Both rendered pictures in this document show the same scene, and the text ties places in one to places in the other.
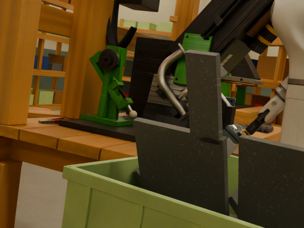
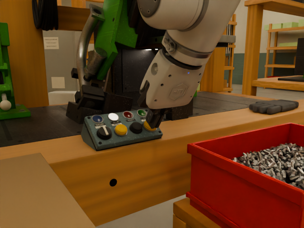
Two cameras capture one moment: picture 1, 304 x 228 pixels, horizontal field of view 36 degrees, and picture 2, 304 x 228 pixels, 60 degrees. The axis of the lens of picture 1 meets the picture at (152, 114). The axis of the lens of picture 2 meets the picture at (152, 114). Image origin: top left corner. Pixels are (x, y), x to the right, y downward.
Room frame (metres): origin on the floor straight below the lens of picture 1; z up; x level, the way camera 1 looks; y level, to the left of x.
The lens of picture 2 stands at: (1.24, -0.66, 1.07)
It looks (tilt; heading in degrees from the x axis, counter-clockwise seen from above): 12 degrees down; 33
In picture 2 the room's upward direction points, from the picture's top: straight up
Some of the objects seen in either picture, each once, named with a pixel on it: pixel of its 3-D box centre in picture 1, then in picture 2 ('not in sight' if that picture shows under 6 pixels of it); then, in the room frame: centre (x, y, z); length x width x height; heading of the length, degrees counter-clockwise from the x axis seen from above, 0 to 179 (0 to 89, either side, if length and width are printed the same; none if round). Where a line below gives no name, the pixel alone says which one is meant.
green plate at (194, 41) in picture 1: (195, 60); (118, 22); (1.86, -0.14, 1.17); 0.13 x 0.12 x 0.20; 156
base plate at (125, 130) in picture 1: (177, 125); (132, 111); (1.95, -0.11, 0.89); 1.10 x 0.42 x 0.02; 156
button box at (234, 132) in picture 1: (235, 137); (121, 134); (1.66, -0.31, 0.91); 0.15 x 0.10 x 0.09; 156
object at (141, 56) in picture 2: (163, 79); (138, 58); (2.11, -0.03, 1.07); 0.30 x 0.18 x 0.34; 156
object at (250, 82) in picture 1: (213, 77); (168, 43); (1.99, -0.24, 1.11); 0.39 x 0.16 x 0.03; 66
